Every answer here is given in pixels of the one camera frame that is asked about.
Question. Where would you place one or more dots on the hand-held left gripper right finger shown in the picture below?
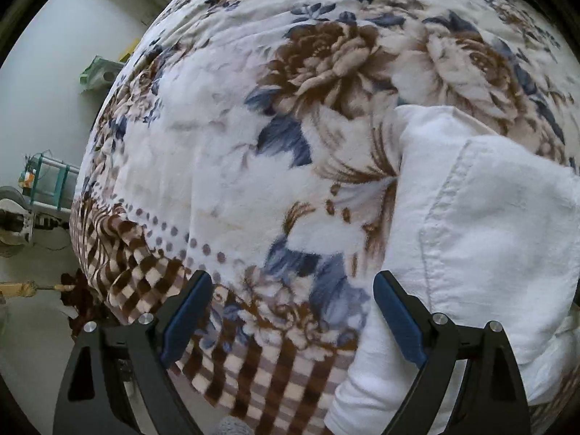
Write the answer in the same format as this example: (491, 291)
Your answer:
(401, 321)

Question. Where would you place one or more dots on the white pants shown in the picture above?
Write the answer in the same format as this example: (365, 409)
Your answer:
(498, 213)

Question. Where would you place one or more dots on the teal storage cart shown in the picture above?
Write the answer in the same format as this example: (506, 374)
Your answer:
(47, 181)

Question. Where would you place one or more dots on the green box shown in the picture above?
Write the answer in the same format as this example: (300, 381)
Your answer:
(99, 72)

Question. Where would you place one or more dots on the floral plaid-edged blanket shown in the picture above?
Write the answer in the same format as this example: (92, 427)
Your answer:
(204, 145)

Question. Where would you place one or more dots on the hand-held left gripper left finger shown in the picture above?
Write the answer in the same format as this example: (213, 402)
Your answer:
(183, 321)

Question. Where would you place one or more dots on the grey floor fan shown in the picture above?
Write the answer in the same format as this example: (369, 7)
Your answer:
(11, 222)

